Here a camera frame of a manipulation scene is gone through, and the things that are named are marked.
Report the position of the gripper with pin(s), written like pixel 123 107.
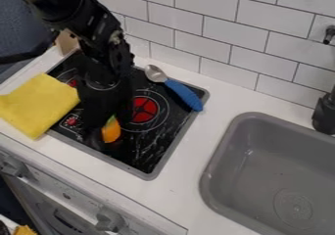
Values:
pixel 102 98

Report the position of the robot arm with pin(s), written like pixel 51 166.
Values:
pixel 74 10

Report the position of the toy pineapple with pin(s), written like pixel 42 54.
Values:
pixel 111 131

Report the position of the yellow cloth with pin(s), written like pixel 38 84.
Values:
pixel 37 105

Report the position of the cardboard box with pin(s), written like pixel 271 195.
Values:
pixel 66 43

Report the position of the toy stove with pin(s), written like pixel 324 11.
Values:
pixel 165 128

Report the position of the yellow toy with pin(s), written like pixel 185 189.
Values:
pixel 24 230

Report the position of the toy sink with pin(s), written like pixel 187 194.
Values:
pixel 270 177

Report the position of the tap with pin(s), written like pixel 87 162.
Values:
pixel 325 113

